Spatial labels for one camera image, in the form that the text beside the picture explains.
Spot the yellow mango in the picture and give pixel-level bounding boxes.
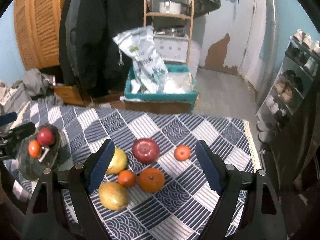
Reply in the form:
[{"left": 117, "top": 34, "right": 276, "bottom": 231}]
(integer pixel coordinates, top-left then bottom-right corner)
[{"left": 98, "top": 181, "right": 128, "bottom": 211}]

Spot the yellow-green mango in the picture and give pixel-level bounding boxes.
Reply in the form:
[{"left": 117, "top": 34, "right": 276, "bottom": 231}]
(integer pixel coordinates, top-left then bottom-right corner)
[{"left": 106, "top": 148, "right": 127, "bottom": 175}]

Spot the small red-orange tangerine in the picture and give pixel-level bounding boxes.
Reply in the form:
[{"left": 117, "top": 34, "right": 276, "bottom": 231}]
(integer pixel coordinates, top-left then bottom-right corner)
[{"left": 174, "top": 145, "right": 191, "bottom": 161}]

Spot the large orange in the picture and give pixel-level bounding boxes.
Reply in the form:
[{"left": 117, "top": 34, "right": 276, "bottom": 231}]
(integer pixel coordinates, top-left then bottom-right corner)
[{"left": 138, "top": 168, "right": 165, "bottom": 193}]

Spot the dark red apple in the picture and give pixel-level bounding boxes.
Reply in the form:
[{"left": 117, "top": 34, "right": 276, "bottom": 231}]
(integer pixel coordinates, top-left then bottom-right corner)
[{"left": 132, "top": 138, "right": 160, "bottom": 164}]

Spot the grey paper shopping bag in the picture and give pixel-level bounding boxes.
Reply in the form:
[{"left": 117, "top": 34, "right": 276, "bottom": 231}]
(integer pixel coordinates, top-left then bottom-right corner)
[{"left": 1, "top": 81, "right": 31, "bottom": 115}]

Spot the dark glass fruit bowl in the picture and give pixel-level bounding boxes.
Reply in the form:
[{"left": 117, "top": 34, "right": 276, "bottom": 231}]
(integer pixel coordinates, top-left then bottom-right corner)
[{"left": 17, "top": 124, "right": 61, "bottom": 180}]

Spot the grey clothing pile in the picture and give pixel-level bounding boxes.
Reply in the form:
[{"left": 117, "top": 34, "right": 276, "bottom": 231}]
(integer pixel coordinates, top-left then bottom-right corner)
[{"left": 11, "top": 68, "right": 64, "bottom": 106}]

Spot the wooden drawer box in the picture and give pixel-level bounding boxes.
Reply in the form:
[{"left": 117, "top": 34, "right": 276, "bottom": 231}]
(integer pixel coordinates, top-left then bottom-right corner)
[{"left": 53, "top": 85, "right": 86, "bottom": 107}]

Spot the blue patterned tablecloth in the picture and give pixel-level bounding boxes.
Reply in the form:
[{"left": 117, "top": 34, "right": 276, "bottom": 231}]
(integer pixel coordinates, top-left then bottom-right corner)
[{"left": 20, "top": 102, "right": 261, "bottom": 239}]

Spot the teal plastic bin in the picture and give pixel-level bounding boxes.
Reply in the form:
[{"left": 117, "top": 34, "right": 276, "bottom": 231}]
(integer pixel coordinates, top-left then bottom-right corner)
[{"left": 124, "top": 64, "right": 198, "bottom": 104}]

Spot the cardboard box under bin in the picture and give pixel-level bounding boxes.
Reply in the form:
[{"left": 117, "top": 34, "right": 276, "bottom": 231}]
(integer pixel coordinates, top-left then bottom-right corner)
[{"left": 120, "top": 96, "right": 196, "bottom": 114}]

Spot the clear plastic bag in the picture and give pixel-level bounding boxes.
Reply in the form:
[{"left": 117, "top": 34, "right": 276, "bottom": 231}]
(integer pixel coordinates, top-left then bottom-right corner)
[{"left": 163, "top": 72, "right": 194, "bottom": 94}]

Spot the wooden louvered wardrobe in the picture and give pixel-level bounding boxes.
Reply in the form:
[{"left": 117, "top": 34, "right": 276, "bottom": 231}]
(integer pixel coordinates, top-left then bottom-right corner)
[{"left": 14, "top": 0, "right": 65, "bottom": 70}]

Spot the white door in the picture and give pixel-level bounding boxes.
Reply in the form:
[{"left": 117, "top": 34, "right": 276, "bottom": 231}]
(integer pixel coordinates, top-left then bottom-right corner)
[{"left": 195, "top": 0, "right": 268, "bottom": 75}]

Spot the printed rice bag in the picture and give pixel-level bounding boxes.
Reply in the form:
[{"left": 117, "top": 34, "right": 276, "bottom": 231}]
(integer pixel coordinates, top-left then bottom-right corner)
[{"left": 113, "top": 25, "right": 168, "bottom": 94}]

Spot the black hanging coat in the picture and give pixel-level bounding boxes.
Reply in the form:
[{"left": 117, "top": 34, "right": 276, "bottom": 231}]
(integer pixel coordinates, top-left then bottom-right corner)
[{"left": 59, "top": 0, "right": 144, "bottom": 98}]

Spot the metal shoe rack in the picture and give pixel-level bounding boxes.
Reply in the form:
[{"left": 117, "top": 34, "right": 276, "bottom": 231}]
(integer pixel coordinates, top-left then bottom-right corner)
[{"left": 256, "top": 29, "right": 319, "bottom": 144}]

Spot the white printed carton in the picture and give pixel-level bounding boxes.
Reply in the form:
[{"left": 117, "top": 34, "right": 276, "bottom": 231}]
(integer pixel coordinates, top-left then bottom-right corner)
[{"left": 153, "top": 34, "right": 189, "bottom": 63}]

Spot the grey hanging jacket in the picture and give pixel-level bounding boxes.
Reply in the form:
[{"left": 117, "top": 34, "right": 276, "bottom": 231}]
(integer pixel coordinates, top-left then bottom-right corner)
[{"left": 65, "top": 0, "right": 81, "bottom": 77}]

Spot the wooden shelf rack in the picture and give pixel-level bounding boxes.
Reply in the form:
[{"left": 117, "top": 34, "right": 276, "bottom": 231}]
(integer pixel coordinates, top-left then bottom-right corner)
[{"left": 144, "top": 0, "right": 195, "bottom": 64}]

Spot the white cooking pot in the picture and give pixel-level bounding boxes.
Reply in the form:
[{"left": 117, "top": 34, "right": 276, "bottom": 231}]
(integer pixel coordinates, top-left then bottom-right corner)
[{"left": 159, "top": 0, "right": 182, "bottom": 15}]

